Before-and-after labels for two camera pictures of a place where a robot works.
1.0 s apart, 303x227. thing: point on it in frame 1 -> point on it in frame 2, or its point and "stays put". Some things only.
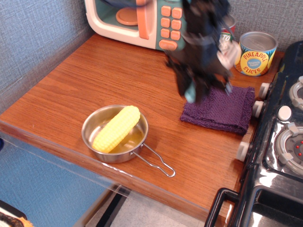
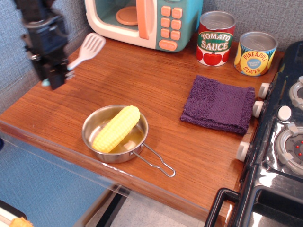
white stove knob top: (263, 89) stays put
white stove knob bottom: (242, 151) stays put
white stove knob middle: (257, 108) stays put
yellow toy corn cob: (116, 129) stays put
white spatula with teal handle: (229, 52) -> (91, 43)
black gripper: (200, 58) -> (45, 39)
